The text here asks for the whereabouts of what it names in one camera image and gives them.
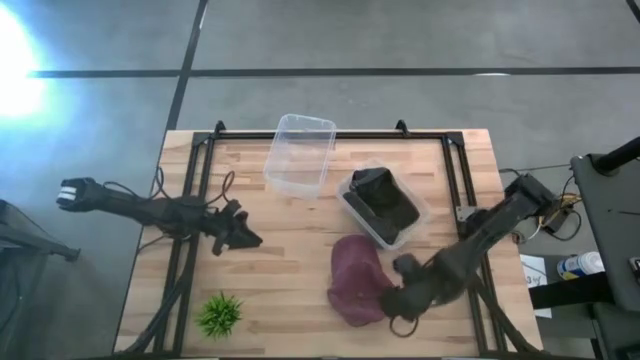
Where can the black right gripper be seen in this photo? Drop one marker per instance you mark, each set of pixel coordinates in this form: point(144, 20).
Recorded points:
point(417, 290)

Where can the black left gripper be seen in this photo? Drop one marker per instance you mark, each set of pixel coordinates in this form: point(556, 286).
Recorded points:
point(226, 226)

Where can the maroon hat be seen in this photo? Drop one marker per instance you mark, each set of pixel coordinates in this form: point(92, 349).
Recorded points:
point(356, 280)

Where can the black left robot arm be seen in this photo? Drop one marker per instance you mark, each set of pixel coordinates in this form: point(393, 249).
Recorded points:
point(145, 209)

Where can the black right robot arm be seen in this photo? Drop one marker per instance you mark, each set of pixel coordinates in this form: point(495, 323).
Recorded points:
point(490, 232)

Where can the clear plastic container holding hat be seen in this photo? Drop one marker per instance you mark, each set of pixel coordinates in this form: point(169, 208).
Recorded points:
point(423, 212)

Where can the black hat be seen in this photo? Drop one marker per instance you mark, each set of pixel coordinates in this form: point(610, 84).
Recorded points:
point(382, 202)

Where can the small green artificial plant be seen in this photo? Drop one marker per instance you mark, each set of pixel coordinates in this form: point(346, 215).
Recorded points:
point(219, 315)

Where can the empty clear plastic container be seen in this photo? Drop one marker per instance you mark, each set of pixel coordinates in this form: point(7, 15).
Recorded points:
point(300, 155)

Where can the white paper sheet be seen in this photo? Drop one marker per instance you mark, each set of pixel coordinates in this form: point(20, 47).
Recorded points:
point(535, 280)

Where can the white cylindrical can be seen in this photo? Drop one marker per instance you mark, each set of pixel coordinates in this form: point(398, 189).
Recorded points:
point(580, 265)

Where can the dark stand with black leg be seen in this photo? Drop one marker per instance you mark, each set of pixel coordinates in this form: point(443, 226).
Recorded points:
point(30, 240)

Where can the grey side cabinet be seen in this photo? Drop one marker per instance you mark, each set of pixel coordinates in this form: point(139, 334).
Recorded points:
point(612, 225)

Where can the black pole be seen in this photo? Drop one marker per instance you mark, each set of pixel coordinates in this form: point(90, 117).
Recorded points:
point(617, 156)

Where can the black aluminium table frame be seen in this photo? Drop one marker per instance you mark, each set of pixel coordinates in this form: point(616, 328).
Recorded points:
point(452, 165)

